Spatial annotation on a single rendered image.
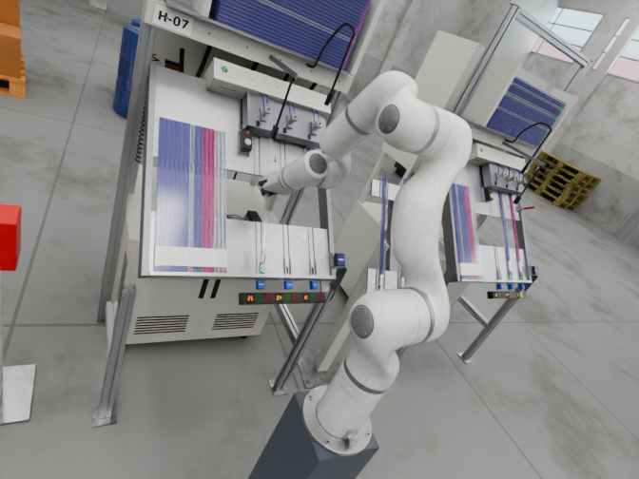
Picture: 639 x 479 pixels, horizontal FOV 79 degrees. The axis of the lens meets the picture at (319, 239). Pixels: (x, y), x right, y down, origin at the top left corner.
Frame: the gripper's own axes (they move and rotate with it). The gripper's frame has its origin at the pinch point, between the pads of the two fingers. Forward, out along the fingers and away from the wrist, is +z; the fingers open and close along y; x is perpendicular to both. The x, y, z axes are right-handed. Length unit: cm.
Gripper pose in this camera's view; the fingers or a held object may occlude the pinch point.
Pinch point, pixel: (267, 190)
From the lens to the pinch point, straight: 137.4
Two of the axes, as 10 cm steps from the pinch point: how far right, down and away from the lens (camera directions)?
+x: -0.6, 9.7, -2.2
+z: -5.7, 1.4, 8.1
